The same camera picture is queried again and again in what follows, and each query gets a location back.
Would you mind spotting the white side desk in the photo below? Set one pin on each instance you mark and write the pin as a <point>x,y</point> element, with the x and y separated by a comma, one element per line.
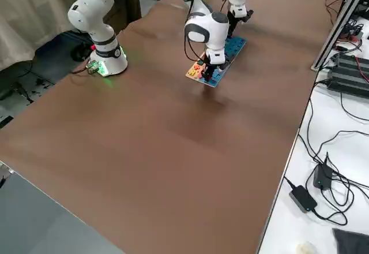
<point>317,121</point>

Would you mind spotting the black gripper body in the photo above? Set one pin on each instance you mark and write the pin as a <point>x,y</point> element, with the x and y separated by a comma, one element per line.
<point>235,20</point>
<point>214,65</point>

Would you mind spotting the grey cabinet top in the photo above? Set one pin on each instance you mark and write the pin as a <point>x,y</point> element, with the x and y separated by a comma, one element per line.
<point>37,222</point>

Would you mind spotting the aluminium camera post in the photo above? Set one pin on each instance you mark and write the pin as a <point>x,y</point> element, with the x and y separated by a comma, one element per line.
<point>333,34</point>

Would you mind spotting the beige curtain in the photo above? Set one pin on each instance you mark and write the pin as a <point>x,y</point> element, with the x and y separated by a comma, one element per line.
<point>23,20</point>

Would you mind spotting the orange number ten piece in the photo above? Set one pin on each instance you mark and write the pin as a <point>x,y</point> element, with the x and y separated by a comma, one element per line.
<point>200,67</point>

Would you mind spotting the usb hub with plugs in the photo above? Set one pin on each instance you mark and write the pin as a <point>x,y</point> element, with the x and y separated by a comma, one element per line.
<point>353,33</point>

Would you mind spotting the black ribbed power supply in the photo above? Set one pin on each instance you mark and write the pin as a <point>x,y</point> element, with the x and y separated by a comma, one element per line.
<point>348,78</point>

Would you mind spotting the black grey power adapter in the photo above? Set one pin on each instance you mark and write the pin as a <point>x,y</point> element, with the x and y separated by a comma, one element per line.
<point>302,197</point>

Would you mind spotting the blue wooden toy board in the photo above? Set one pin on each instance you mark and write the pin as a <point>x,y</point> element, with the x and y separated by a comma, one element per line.
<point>230,49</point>

